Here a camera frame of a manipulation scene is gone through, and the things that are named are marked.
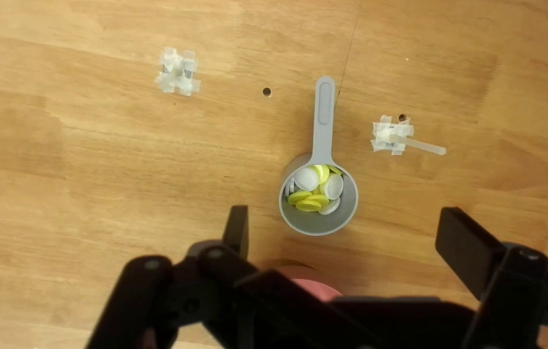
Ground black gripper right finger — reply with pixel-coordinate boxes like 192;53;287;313
434;206;548;349

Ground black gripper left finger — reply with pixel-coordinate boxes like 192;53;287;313
86;204;328;349

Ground yellow and white chips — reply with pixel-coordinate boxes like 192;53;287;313
285;163;347;218

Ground grey measuring cup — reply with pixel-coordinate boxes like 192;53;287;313
278;76;361;239

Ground white tape patch with stick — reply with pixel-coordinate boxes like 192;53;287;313
371;115;448;158
154;47;204;99

